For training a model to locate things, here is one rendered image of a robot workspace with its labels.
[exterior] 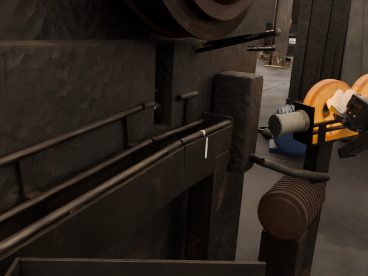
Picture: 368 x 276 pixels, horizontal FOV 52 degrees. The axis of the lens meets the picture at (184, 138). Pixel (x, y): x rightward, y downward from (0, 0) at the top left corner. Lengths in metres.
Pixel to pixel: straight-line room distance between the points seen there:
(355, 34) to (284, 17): 6.24
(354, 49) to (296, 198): 2.55
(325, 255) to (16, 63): 1.51
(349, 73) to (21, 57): 3.09
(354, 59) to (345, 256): 1.97
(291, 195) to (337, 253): 0.89
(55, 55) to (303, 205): 0.66
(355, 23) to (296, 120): 2.45
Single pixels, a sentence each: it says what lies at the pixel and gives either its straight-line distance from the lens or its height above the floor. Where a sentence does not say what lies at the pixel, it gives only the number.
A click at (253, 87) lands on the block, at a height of 0.77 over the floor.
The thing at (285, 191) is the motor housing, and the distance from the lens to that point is 0.95.
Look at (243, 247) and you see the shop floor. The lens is 1.71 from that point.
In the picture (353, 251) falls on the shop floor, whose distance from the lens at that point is 1.86.
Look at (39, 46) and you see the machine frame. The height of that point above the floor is 0.87.
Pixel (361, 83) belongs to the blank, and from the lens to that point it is 1.16.
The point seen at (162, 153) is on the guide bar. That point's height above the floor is 0.71.
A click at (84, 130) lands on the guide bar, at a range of 0.58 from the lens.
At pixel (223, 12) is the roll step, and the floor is 0.93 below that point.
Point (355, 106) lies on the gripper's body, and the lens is 0.99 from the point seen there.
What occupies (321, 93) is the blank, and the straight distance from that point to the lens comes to 1.05.
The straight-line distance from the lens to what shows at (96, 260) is 0.33.
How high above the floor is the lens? 0.91
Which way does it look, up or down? 17 degrees down
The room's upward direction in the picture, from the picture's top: 3 degrees clockwise
